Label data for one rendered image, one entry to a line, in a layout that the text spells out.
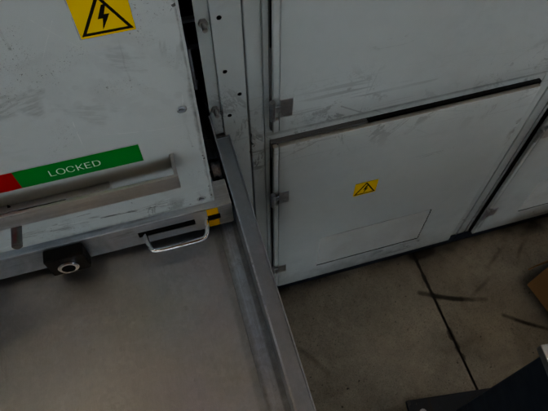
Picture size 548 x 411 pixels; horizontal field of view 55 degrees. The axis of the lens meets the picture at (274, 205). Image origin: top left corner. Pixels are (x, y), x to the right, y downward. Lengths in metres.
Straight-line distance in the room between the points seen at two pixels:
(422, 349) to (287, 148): 0.92
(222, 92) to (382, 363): 1.08
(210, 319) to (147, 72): 0.41
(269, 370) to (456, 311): 1.11
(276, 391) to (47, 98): 0.50
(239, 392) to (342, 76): 0.56
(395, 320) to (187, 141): 1.21
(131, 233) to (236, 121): 0.30
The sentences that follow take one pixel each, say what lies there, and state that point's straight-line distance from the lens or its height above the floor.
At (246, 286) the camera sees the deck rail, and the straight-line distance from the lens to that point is 0.87.
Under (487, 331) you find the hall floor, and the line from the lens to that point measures 1.86.
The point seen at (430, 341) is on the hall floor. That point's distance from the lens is 1.79.
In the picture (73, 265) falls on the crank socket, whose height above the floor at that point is 0.90.
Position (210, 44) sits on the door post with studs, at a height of 1.07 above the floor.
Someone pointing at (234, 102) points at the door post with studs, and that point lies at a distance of 0.97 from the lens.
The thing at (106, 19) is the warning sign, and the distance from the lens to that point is 0.58.
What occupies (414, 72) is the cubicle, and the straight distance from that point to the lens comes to 1.06.
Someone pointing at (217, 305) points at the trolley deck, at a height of 0.85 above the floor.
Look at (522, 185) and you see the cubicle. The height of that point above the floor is 0.33.
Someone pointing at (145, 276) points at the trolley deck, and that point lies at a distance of 0.90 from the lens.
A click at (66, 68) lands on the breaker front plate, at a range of 0.62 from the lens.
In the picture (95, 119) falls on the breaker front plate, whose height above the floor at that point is 1.16.
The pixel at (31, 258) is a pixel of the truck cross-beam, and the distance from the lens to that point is 0.90.
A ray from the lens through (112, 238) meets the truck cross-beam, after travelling 0.88.
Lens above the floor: 1.65
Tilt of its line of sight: 59 degrees down
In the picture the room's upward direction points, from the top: straight up
